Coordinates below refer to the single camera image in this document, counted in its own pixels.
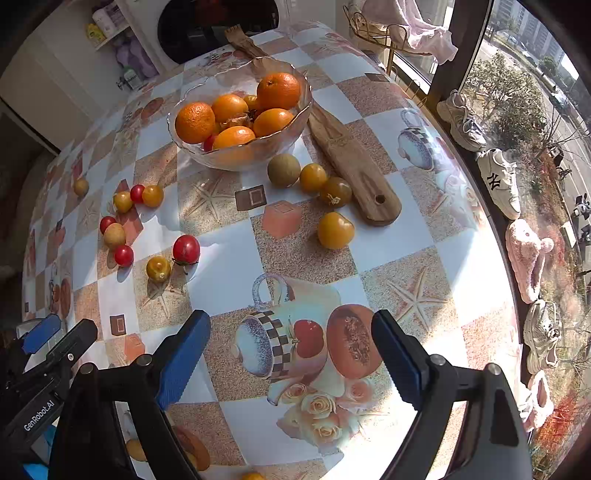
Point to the green and white bottle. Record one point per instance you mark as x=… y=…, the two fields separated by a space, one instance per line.
x=129 y=78

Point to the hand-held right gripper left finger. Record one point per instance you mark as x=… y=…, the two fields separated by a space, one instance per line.
x=182 y=364

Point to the pink cloth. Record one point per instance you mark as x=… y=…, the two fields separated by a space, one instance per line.
x=411 y=25

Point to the large red tomato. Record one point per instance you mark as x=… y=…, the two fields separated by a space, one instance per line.
x=186 y=249

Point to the long wooden cutting board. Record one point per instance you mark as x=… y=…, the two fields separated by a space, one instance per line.
x=351 y=161

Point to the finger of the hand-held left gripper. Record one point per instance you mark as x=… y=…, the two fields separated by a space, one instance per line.
x=40 y=331
x=74 y=345

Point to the yellow bottle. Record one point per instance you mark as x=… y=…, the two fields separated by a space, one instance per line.
x=94 y=33

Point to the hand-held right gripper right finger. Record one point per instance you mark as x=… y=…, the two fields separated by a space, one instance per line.
x=399 y=362

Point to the red cherry tomato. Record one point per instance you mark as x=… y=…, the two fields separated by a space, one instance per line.
x=123 y=255
x=137 y=193
x=208 y=143
x=107 y=225

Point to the purple packets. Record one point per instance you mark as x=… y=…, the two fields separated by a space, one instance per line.
x=135 y=56

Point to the pink fluffy slipper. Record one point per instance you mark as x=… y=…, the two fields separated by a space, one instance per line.
x=539 y=399
x=526 y=258

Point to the grey mesh sneaker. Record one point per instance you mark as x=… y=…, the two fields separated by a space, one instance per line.
x=542 y=337

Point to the white sneaker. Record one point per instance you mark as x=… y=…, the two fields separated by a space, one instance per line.
x=501 y=182

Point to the large yellow tomato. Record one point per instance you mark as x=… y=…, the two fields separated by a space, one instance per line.
x=335 y=230

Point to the beige sneaker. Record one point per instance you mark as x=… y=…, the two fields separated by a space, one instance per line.
x=461 y=121

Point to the white shelf unit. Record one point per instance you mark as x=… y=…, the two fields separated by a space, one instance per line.
x=115 y=44

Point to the tan longan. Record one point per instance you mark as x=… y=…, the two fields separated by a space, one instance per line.
x=81 y=186
x=114 y=236

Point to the checkered printed tablecloth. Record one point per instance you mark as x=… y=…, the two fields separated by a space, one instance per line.
x=295 y=272

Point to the white washing machine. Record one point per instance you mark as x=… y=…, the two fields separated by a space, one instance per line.
x=217 y=27

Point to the dark yellow-brown tomato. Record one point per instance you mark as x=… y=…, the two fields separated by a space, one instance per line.
x=335 y=191

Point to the clear glass bowl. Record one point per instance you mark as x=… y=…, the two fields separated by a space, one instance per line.
x=240 y=154

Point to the round brown-green fruit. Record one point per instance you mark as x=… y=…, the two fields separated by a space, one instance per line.
x=284 y=170

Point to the dried physalis husk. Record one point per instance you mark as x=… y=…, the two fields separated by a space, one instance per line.
x=236 y=121

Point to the large orange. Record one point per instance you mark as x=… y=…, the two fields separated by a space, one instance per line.
x=195 y=122
x=233 y=138
x=278 y=91
x=229 y=107
x=272 y=122

